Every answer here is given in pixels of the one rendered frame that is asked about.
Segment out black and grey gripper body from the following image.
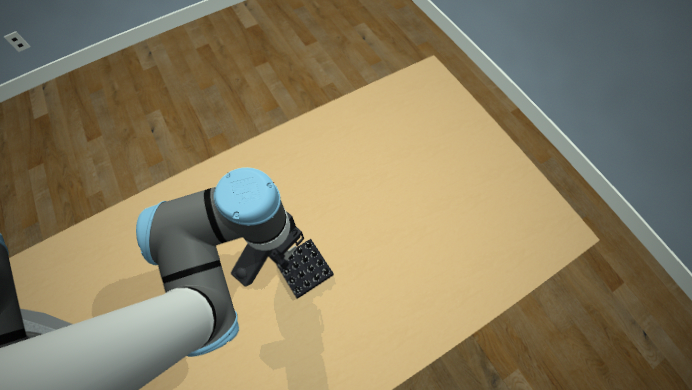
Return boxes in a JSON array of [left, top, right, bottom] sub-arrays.
[[269, 211, 304, 264]]

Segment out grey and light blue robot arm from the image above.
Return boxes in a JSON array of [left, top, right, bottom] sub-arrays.
[[0, 168, 290, 390]]

